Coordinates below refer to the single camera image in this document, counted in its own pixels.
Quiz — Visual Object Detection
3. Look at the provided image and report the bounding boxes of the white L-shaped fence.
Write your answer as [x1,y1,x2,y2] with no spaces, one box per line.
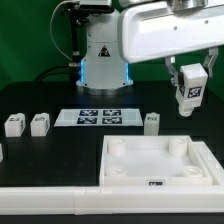
[0,142,224,215]

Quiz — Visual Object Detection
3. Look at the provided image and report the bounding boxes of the black cables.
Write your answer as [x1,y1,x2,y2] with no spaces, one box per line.
[34,6,83,83]

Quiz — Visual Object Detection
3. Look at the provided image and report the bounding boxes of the white part at left edge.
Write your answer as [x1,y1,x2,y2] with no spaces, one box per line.
[0,143,3,163]

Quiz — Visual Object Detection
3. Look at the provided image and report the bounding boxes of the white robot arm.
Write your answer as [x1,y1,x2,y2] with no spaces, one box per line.
[77,0,224,94]

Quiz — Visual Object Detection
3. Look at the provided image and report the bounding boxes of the white square tabletop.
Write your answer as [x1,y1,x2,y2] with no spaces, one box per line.
[99,136,214,186]

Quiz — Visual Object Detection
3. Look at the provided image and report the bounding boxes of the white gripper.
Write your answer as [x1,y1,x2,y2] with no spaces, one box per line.
[118,0,224,86]

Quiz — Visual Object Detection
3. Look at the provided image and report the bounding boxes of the white marker plate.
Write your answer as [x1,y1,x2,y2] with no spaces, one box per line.
[54,109,143,127]

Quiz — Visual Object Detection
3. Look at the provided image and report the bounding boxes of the grey cable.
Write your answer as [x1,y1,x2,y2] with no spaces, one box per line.
[49,0,81,63]

